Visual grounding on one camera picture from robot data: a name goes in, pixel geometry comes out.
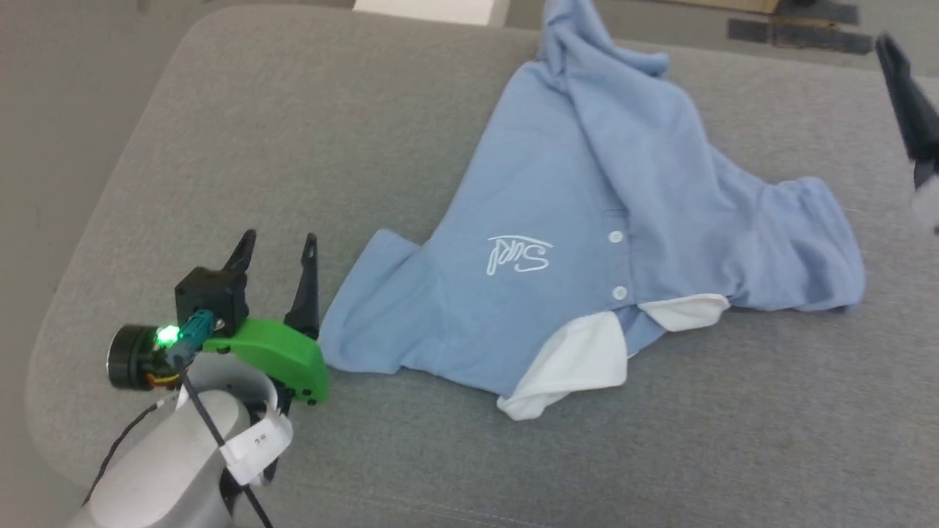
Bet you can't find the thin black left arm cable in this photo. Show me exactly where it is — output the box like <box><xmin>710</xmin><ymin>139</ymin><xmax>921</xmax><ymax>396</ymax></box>
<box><xmin>81</xmin><ymin>399</ymin><xmax>181</xmax><ymax>508</ymax></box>

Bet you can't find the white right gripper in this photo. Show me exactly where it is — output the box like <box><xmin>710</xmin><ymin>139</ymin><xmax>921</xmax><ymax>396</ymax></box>
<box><xmin>874</xmin><ymin>32</ymin><xmax>939</xmax><ymax>236</ymax></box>

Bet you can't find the grey fabric sofa cushion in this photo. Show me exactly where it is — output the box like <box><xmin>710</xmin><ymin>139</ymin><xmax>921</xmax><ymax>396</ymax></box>
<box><xmin>26</xmin><ymin>4</ymin><xmax>939</xmax><ymax>528</ymax></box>

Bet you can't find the white box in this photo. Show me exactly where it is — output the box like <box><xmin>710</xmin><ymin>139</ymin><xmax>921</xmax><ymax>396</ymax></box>
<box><xmin>353</xmin><ymin>0</ymin><xmax>499</xmax><ymax>27</ymax></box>

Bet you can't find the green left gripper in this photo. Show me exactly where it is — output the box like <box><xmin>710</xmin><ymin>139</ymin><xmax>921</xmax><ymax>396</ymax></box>
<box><xmin>107</xmin><ymin>229</ymin><xmax>329</xmax><ymax>406</ymax></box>

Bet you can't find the light blue polo shirt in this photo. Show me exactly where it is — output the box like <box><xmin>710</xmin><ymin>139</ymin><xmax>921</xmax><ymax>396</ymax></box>
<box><xmin>318</xmin><ymin>0</ymin><xmax>867</xmax><ymax>422</ymax></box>

